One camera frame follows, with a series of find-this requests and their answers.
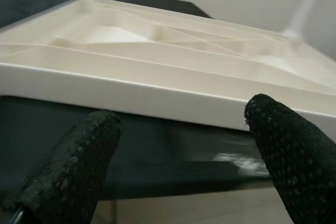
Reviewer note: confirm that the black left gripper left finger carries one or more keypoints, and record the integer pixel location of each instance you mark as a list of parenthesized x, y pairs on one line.
[(73, 169)]

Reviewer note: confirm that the white plastic table leg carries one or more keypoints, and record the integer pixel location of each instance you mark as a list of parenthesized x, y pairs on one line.
[(302, 11)]

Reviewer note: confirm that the clear plastic bag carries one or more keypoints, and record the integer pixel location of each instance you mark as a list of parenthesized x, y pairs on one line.
[(236, 159)]

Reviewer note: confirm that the white plastic table top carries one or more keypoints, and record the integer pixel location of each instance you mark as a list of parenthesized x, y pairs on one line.
[(157, 58)]

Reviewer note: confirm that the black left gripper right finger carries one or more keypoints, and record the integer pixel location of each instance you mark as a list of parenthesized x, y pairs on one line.
[(291, 161)]

